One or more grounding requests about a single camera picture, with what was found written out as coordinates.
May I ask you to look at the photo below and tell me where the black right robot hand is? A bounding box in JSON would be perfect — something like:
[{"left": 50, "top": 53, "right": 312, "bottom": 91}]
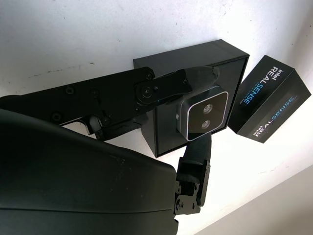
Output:
[{"left": 0, "top": 65, "right": 221, "bottom": 235}]

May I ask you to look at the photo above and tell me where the small silver depth camera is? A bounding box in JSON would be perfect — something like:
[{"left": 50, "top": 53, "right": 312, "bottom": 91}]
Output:
[{"left": 175, "top": 85, "right": 229, "bottom": 141}]

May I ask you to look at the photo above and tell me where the black RealSense box lid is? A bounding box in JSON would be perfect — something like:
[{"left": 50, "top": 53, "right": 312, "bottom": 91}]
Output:
[{"left": 227, "top": 54, "right": 313, "bottom": 144}]

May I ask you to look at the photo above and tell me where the black camera box base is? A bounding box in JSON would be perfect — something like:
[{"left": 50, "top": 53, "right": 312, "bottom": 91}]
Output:
[{"left": 133, "top": 39, "right": 251, "bottom": 158}]

